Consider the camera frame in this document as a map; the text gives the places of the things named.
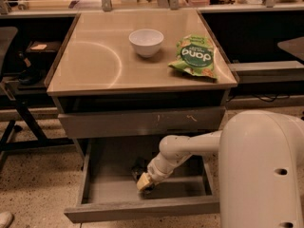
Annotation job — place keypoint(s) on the black chair on left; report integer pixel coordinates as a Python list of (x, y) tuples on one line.
[(7, 35)]

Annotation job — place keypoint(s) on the grey drawer cabinet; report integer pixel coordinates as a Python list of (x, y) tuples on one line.
[(98, 70)]

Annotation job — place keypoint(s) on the black shelf items left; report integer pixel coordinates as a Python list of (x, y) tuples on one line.
[(38, 58)]

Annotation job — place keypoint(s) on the open grey middle drawer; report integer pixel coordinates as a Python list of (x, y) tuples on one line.
[(108, 190)]

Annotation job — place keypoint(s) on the white shoe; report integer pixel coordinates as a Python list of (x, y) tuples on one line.
[(6, 219)]

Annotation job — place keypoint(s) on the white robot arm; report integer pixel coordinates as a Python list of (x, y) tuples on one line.
[(258, 155)]

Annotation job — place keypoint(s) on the green snack chip bag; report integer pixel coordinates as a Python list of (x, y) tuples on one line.
[(195, 56)]

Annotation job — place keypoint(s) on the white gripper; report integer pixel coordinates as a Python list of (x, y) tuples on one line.
[(154, 173)]

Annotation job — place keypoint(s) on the silver redbull can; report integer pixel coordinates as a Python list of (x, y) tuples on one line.
[(136, 172)]

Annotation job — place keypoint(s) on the white ceramic bowl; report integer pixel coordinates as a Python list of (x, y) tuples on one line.
[(146, 42)]

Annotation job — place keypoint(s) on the closed grey top drawer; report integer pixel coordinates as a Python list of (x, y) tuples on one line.
[(141, 122)]

